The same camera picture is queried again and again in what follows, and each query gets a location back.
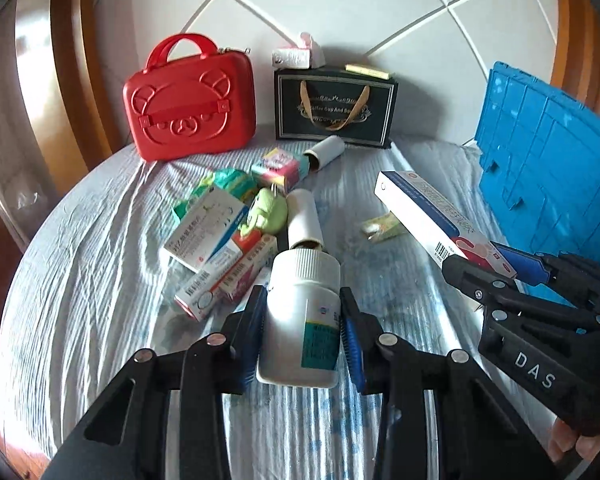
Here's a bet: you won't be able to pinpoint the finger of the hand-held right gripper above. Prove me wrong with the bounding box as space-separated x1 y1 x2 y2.
494 242 600 311
441 255 600 333

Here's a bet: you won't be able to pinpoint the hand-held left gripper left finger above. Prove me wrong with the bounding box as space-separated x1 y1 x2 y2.
40 285 268 480

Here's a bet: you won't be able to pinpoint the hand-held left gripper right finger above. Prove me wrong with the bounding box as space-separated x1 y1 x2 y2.
339 286 563 480

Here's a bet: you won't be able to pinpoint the white pill bottle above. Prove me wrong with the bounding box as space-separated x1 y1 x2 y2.
256 249 342 390

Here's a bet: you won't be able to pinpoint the red pink medicine box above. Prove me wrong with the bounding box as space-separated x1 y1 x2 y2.
219 232 279 306

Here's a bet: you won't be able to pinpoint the white red medicine box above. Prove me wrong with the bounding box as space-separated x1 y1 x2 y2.
174 247 246 322

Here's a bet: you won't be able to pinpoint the long white medicine box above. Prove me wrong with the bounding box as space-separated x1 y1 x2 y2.
374 170 518 281

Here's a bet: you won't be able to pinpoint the small yellow packet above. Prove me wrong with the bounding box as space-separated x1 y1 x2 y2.
358 212 406 242

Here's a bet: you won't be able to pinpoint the blue plastic crate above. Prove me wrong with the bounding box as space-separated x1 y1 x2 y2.
474 61 600 306

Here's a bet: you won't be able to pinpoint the white blue medicine box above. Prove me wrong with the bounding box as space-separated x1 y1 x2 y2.
163 187 251 273

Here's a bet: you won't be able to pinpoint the green plush toy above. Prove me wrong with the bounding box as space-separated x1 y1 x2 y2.
239 187 289 239

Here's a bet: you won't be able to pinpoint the white paper roll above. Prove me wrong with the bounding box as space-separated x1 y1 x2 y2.
301 135 346 177
286 189 326 252

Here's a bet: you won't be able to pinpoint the green plastic packet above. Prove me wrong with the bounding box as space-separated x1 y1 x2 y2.
172 167 258 226

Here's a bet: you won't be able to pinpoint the colourful pad packet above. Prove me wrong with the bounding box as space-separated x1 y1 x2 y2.
251 147 305 194

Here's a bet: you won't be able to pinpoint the person's right hand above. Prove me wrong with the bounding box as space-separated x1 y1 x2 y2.
550 416 600 462

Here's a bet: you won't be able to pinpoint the black gift bag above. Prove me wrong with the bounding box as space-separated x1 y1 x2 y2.
273 66 397 150

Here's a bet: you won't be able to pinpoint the red bear hard case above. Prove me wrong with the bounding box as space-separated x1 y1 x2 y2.
122 33 257 162

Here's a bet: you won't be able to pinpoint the yellow sticky notes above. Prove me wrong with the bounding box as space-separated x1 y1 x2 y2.
345 63 392 79

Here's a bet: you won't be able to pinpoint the white tissue pack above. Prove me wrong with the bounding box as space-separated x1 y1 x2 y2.
271 31 326 71

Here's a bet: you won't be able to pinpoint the white padded headboard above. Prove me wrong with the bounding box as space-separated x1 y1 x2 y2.
85 0 571 141

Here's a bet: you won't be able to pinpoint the wooden headboard frame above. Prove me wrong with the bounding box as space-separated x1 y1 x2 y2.
50 0 600 196

